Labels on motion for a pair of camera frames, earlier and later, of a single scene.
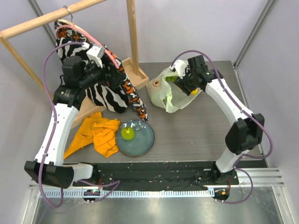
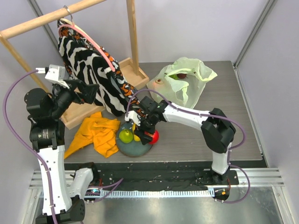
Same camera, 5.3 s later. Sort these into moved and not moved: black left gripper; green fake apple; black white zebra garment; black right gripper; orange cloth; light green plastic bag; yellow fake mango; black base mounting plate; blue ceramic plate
Moved: black left gripper; yellow fake mango; green fake apple; black right gripper
Not moved: blue ceramic plate; black white zebra garment; orange cloth; light green plastic bag; black base mounting plate
